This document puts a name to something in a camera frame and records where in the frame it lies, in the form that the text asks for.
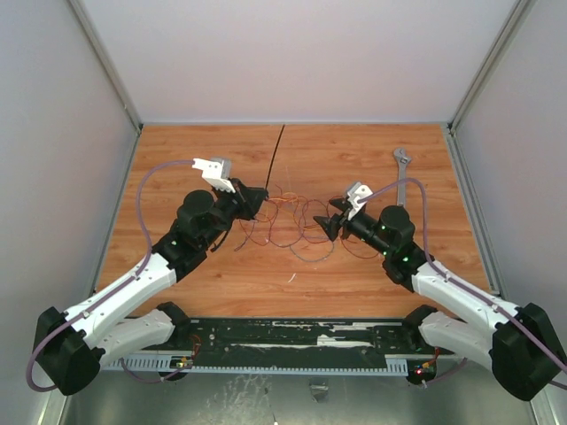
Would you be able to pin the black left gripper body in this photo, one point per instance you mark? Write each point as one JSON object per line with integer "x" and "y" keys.
{"x": 230, "y": 205}

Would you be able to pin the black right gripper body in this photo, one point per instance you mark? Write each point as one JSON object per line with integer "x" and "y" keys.
{"x": 342, "y": 223}

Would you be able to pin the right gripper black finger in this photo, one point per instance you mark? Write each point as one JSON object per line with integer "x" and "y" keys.
{"x": 340, "y": 203}
{"x": 330, "y": 225}

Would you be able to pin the black zip tie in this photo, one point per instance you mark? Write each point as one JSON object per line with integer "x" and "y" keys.
{"x": 273, "y": 159}

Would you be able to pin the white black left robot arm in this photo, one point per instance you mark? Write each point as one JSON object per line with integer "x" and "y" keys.
{"x": 72, "y": 346}

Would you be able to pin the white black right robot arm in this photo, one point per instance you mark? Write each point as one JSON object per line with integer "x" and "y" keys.
{"x": 518, "y": 345}

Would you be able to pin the silver adjustable wrench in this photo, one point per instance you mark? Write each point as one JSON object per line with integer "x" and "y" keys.
{"x": 403, "y": 160}

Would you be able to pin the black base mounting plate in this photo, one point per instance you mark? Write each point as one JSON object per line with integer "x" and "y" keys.
{"x": 281, "y": 338}

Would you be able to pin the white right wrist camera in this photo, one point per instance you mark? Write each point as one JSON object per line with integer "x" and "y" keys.
{"x": 355, "y": 197}

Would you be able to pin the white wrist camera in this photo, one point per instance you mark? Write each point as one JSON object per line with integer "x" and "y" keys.
{"x": 215, "y": 172}
{"x": 355, "y": 197}

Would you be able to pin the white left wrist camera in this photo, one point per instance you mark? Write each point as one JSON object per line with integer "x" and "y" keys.
{"x": 215, "y": 172}

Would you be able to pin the grey slotted cable duct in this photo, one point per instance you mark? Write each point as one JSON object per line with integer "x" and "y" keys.
{"x": 259, "y": 363}

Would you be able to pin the aluminium corner post left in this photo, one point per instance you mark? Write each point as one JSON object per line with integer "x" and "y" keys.
{"x": 81, "y": 14}

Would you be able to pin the aluminium corner post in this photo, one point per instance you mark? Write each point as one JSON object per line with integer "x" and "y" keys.
{"x": 492, "y": 58}
{"x": 81, "y": 14}

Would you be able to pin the aluminium corner post right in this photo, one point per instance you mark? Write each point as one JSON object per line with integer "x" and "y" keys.
{"x": 492, "y": 58}

